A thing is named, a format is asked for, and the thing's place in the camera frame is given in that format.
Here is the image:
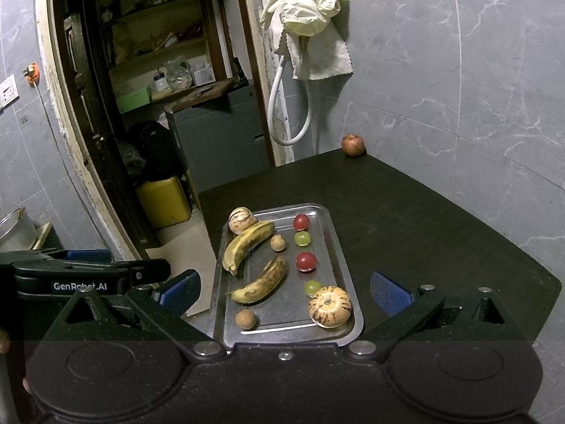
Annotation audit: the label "yellow jerrycan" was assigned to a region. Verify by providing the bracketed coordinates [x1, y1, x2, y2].
[135, 176, 192, 229]

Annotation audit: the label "metal tray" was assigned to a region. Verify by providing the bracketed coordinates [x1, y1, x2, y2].
[207, 203, 365, 349]

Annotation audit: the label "dark wooden door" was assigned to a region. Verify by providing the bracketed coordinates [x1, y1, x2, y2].
[52, 6, 162, 250]

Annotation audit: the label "pale striped pepino melon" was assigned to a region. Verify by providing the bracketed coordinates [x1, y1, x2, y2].
[228, 207, 258, 236]

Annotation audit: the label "green box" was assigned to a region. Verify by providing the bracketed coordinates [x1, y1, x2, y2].
[115, 86, 151, 116]

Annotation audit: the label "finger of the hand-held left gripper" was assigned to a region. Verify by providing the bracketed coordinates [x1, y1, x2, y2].
[112, 258, 172, 290]
[0, 249, 112, 270]

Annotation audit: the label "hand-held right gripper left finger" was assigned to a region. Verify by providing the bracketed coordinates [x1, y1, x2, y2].
[53, 269, 226, 358]

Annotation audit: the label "grey cabinet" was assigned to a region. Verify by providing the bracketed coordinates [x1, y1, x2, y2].
[164, 80, 271, 195]

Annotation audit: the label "yellow banana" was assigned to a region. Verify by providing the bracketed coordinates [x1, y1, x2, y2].
[222, 220, 276, 277]

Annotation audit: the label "white hose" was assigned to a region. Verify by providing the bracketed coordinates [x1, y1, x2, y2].
[267, 53, 313, 146]

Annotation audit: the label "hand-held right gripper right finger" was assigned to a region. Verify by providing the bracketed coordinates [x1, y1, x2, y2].
[342, 269, 515, 358]

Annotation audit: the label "white containers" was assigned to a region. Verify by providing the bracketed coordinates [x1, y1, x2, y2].
[190, 62, 217, 86]

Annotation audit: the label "brown spotted banana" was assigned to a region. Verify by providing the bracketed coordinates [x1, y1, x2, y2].
[226, 254, 288, 305]

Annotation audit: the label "orange-tinted striped pepino melon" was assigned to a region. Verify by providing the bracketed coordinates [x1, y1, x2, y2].
[308, 285, 353, 329]

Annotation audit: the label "black bag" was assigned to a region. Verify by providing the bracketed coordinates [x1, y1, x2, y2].
[126, 120, 188, 182]

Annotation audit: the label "wooden board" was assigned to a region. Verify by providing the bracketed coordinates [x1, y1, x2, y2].
[170, 77, 237, 113]

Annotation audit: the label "cream crumpled cloth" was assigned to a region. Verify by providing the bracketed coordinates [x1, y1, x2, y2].
[260, 0, 347, 38]

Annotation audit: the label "red apple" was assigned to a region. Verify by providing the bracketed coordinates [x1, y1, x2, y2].
[341, 134, 365, 158]

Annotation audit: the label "wooden shelf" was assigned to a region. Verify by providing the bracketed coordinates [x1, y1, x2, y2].
[82, 0, 234, 98]

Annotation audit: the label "clear plastic bag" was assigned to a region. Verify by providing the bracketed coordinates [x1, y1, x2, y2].
[164, 55, 192, 89]

